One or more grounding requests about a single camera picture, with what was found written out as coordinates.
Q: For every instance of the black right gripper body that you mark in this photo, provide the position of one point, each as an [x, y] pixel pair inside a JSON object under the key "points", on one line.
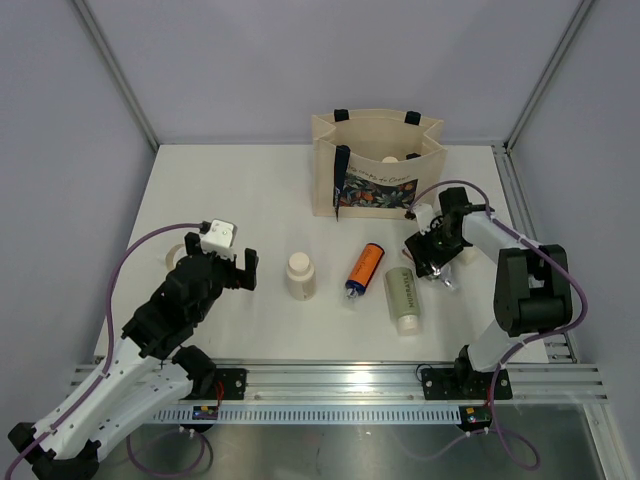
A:
{"points": [[439, 245]]}

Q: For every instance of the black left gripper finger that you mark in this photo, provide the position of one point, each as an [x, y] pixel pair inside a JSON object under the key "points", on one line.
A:
{"points": [[192, 244], [246, 278]]}

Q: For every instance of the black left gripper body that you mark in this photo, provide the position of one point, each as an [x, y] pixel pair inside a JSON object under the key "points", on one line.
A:
{"points": [[224, 276]]}

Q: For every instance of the shiny silver bottle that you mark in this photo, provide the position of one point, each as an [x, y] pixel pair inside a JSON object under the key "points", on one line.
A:
{"points": [[443, 270]]}

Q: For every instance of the sage green bottle white cap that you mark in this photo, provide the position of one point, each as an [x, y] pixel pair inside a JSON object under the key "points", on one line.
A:
{"points": [[402, 300]]}

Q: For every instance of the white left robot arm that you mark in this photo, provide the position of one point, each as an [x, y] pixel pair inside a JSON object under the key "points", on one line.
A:
{"points": [[147, 366]]}

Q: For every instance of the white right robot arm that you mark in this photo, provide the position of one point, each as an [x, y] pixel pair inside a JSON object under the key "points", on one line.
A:
{"points": [[532, 293]]}

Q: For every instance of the beige canvas tote bag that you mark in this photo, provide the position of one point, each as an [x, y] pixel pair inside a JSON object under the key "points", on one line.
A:
{"points": [[350, 180]]}

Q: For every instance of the small sage green bottle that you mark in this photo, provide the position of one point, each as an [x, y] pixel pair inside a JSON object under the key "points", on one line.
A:
{"points": [[468, 255]]}

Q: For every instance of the cream bottle with round cap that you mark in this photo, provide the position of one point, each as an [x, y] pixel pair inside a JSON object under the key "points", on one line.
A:
{"points": [[300, 276]]}

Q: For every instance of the orange blue spray bottle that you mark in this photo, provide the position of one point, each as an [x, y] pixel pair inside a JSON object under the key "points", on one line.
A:
{"points": [[362, 273]]}

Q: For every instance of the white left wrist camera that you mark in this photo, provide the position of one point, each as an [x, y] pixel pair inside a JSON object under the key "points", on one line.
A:
{"points": [[217, 237]]}

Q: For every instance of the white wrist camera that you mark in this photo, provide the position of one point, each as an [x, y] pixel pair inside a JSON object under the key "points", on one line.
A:
{"points": [[424, 215], [217, 237]]}

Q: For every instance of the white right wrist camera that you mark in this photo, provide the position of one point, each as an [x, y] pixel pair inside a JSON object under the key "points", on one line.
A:
{"points": [[424, 215]]}

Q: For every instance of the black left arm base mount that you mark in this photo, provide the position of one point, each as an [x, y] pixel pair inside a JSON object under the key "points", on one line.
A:
{"points": [[229, 383]]}

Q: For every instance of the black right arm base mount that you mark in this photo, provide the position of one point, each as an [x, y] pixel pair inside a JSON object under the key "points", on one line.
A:
{"points": [[462, 383]]}

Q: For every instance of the slotted white cable duct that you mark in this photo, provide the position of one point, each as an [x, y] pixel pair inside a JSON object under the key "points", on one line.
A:
{"points": [[309, 415]]}

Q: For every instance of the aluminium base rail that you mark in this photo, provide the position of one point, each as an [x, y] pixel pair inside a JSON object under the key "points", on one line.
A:
{"points": [[397, 383]]}

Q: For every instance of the left aluminium frame post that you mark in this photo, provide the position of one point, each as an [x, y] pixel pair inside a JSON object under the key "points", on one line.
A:
{"points": [[88, 21]]}

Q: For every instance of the aluminium frame post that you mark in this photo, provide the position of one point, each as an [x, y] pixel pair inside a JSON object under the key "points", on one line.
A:
{"points": [[570, 33], [88, 21]]}

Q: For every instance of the right aluminium frame post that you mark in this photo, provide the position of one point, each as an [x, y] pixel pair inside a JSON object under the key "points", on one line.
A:
{"points": [[570, 33]]}

